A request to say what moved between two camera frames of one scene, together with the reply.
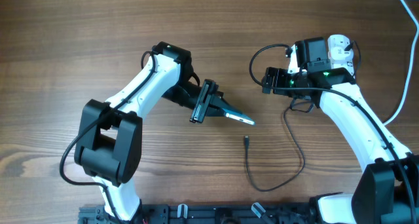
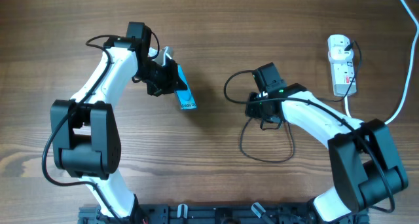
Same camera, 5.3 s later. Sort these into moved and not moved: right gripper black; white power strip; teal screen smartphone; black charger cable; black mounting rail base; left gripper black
Moved: teal screen smartphone; left gripper black; right gripper black; black charger cable
Not moved: black mounting rail base; white power strip
